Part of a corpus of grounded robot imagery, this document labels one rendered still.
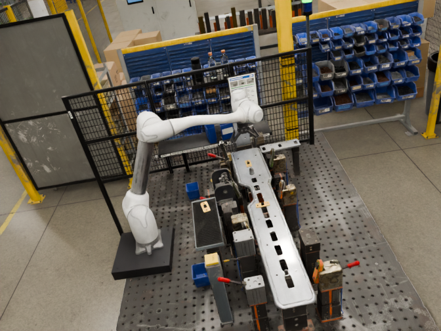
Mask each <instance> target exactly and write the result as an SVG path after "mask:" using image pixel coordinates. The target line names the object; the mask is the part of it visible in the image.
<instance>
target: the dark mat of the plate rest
mask: <svg viewBox="0 0 441 331"><path fill-rule="evenodd" d="M202 202H207V203H208V205H209V208H210V211H207V212H203V209H202V207H201V203H202ZM192 204H193V212H194V226H195V234H196V247H197V248H199V247H203V246H209V245H213V244H218V243H222V236H221V229H220V225H219V218H218V213H217V207H216V202H215V199H210V200H204V201H200V202H194V203H192Z"/></svg>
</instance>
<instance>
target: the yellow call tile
mask: <svg viewBox="0 0 441 331"><path fill-rule="evenodd" d="M218 263H219V260H218V255H217V253H213V254H208V255H205V264H206V266H209V265H214V264H218Z"/></svg>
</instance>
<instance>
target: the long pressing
mask: <svg viewBox="0 0 441 331"><path fill-rule="evenodd" d="M231 158H232V163H233V165H234V169H235V172H236V177H237V180H238V184H239V185H241V186H243V187H247V188H249V189H250V191H251V195H252V197H253V201H252V202H251V203H250V204H249V205H248V207H247V209H248V212H249V216H250V219H251V223H252V226H253V230H254V233H255V237H256V239H257V244H258V247H259V251H260V253H261V257H262V262H263V265H264V269H265V271H266V275H267V279H268V283H269V285H270V289H271V292H272V296H273V299H274V303H275V305H276V307H277V308H279V309H290V308H294V307H299V306H303V305H308V304H311V303H314V302H315V300H316V294H315V292H314V289H313V287H312V285H311V282H310V279H309V277H308V275H307V272H306V269H305V267H304V265H303V262H302V260H301V257H300V255H299V252H298V250H297V247H296V245H295V243H294V240H293V237H292V235H291V233H290V231H289V228H288V226H287V223H286V221H285V218H284V215H283V213H282V211H281V208H280V205H279V203H278V201H277V198H276V195H275V194H274V191H273V189H272V186H271V181H272V176H271V174H270V171H269V169H268V166H267V164H266V162H265V160H264V157H263V154H262V152H261V150H260V148H250V149H247V150H241V151H237V152H232V153H231ZM246 160H250V161H251V165H252V166H251V167H252V168H253V169H254V174H253V175H250V174H249V168H250V167H247V166H246V164H245V161H246ZM253 178H256V180H257V182H255V183H253V182H252V179H253ZM257 185H258V186H259V188H260V190H255V188H254V186H257ZM258 193H261V194H262V197H263V200H264V202H267V201H269V203H270V205H269V206H265V207H266V208H267V211H268V214H269V216H270V217H269V218H264V215H263V211H262V209H261V208H262V207H261V208H256V205H255V204H258V203H259V199H258V197H257V194H258ZM259 219H260V220H259ZM266 220H271V222H272V225H273V228H270V229H269V228H268V227H267V224H266ZM271 232H275V233H276V236H277V239H278V240H277V241H274V242H273V241H272V239H271V236H270V233H271ZM267 244H268V245H267ZM277 245H279V246H280V248H281V250H282V253H283V254H282V255H277V253H276V250H275V247H274V246H277ZM283 259H284V260H285V262H286V264H287V268H288V271H289V274H288V275H285V274H284V271H282V268H281V265H280V260H283ZM296 271H297V272H296ZM276 275H277V276H276ZM285 276H291V279H292V281H293V284H294V287H293V288H288V287H287V283H286V281H285Z"/></svg>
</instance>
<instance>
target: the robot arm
mask: <svg viewBox="0 0 441 331"><path fill-rule="evenodd" d="M231 105H232V110H233V112H234V113H231V114H223V115H198V116H188V117H184V118H177V119H171V120H165V121H162V120H161V119H160V118H159V117H158V116H157V115H156V114H155V113H153V112H142V113H140V114H139V115H138V117H137V119H136V135H137V138H138V147H137V152H136V160H135V168H134V173H133V181H132V185H131V189H130V190H128V191H127V193H126V196H125V197H124V199H123V203H122V207H123V212H124V214H125V216H126V218H127V220H128V222H129V225H130V228H131V230H132V233H133V236H134V238H135V240H136V252H135V253H136V254H137V255H139V254H141V253H144V252H148V255H151V254H152V250H155V249H158V248H163V243H162V241H161V230H160V229H158V228H157V224H156V220H155V218H154V215H153V213H152V211H151V210H150V209H149V194H148V193H147V192H146V187H147V184H148V176H149V172H150V164H151V160H152V153H153V149H154V143H156V142H159V141H162V140H165V139H168V138H169V137H172V136H174V135H176V134H177V133H180V132H181V131H183V130H185V129H187V128H189V127H192V126H196V125H211V124H222V123H234V122H236V123H237V127H238V128H237V129H233V133H232V136H231V138H230V143H233V145H234V147H236V152H237V146H236V140H237V139H238V137H239V136H240V135H241V134H244V133H249V134H250V135H252V136H253V137H254V140H255V147H257V142H258V140H257V138H258V137H260V135H259V134H258V133H257V131H256V130H255V128H254V127H253V125H251V126H249V124H248V123H258V122H260V121H261V120H262V118H263V111H262V109H261V108H260V106H258V105H257V104H255V103H254V102H251V101H250V100H249V99H248V98H247V95H246V94H245V92H244V90H242V89H237V90H235V91H233V92H232V94H231ZM249 128H251V129H253V131H254V132H255V133H256V135H255V134H254V133H252V132H251V131H250V130H249ZM236 131H238V133H237V135H236V136H235V137H234V135H235V132H236ZM233 139H234V140H233Z"/></svg>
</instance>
